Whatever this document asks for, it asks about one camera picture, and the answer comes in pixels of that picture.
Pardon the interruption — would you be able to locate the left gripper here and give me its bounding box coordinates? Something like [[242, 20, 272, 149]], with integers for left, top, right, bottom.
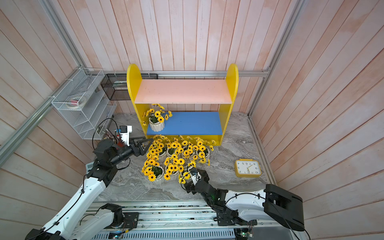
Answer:
[[110, 135, 154, 166]]

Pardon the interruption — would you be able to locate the sunflower pot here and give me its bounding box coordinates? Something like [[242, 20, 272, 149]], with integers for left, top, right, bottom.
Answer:
[[178, 161, 197, 184], [142, 159, 165, 185], [147, 135, 168, 161], [179, 136, 195, 160], [143, 104, 173, 133], [165, 136, 182, 157], [164, 157, 185, 181], [193, 137, 217, 166]]

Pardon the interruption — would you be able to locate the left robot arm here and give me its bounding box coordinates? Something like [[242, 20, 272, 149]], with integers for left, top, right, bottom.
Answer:
[[26, 137, 154, 240]]

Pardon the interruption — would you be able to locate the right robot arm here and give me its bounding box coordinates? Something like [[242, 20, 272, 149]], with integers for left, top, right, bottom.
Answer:
[[181, 175, 305, 232]]

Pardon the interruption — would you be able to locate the yellow two-tier shelf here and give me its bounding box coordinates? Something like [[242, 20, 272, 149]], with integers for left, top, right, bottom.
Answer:
[[127, 64, 239, 146]]

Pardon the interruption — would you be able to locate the red pen holder cup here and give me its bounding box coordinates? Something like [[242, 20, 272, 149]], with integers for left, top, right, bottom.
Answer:
[[104, 129, 120, 144]]

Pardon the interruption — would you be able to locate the yellow alarm clock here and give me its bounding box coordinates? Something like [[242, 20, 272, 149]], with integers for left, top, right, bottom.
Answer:
[[234, 159, 262, 178]]

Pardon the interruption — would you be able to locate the black mesh basket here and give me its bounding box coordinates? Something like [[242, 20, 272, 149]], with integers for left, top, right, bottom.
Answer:
[[101, 74, 159, 101]]

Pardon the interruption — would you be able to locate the tape roll in rack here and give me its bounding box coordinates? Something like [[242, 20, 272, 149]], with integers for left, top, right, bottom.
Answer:
[[65, 96, 87, 110]]

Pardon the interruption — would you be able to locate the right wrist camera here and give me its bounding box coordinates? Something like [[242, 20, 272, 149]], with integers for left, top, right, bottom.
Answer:
[[189, 167, 202, 185]]

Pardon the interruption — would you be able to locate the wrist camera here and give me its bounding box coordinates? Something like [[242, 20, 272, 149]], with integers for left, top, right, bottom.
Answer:
[[117, 125, 132, 147], [189, 167, 202, 185]]

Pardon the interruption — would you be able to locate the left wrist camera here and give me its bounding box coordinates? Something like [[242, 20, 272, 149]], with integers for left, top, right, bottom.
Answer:
[[117, 125, 132, 147]]

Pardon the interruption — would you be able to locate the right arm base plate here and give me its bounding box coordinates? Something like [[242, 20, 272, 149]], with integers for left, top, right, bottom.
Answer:
[[214, 209, 258, 227]]

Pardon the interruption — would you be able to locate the white wire mesh rack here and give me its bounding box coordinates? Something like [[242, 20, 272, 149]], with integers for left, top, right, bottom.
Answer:
[[52, 68, 117, 140]]

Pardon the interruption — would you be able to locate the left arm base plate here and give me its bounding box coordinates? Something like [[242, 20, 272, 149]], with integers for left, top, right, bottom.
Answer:
[[110, 212, 139, 230]]

